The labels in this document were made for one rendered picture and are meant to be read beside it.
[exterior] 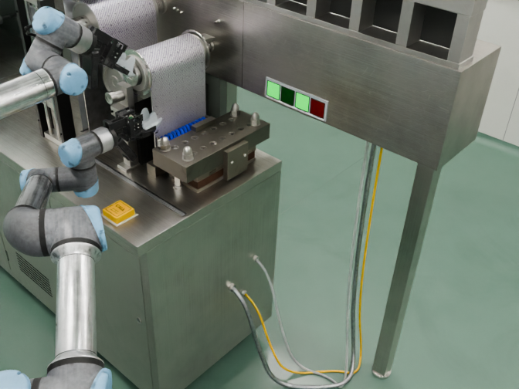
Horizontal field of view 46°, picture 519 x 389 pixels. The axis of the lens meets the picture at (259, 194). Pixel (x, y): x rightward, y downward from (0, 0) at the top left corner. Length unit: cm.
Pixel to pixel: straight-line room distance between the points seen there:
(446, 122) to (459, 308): 150
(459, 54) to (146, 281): 111
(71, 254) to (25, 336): 144
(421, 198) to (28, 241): 121
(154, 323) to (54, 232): 66
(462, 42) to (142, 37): 110
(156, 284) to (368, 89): 88
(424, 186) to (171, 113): 86
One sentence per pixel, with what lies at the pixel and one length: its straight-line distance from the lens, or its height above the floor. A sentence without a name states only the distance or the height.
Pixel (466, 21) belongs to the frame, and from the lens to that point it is 161.
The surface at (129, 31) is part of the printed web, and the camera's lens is 216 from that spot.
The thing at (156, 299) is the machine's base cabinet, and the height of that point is 65.
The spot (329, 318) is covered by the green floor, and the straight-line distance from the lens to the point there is 285.
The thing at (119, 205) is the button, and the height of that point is 92.
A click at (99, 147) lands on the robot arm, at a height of 112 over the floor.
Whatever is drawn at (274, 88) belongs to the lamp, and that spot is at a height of 119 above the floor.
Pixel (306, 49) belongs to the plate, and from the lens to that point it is 189.
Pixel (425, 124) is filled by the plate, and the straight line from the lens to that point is 173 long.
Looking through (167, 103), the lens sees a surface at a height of 114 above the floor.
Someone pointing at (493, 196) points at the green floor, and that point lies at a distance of 387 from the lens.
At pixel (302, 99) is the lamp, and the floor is 119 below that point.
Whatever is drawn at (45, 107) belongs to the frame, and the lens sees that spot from 230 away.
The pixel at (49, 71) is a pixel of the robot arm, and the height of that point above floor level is 142.
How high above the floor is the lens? 206
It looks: 35 degrees down
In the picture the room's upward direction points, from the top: 2 degrees clockwise
